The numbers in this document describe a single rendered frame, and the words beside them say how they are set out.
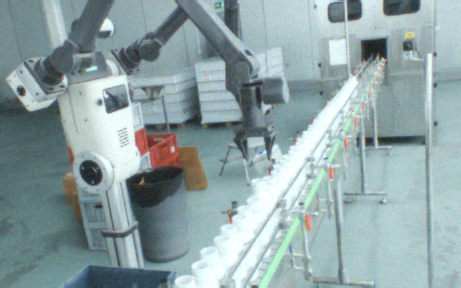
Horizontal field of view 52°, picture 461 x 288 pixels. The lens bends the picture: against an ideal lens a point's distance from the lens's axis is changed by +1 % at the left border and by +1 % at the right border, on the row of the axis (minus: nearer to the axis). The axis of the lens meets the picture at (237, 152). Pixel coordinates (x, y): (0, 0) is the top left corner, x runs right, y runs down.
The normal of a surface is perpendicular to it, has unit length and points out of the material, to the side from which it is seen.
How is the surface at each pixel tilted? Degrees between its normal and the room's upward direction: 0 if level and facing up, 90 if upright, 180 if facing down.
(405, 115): 90
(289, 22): 90
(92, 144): 101
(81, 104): 90
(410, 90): 90
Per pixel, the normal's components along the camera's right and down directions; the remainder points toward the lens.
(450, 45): -0.33, 0.28
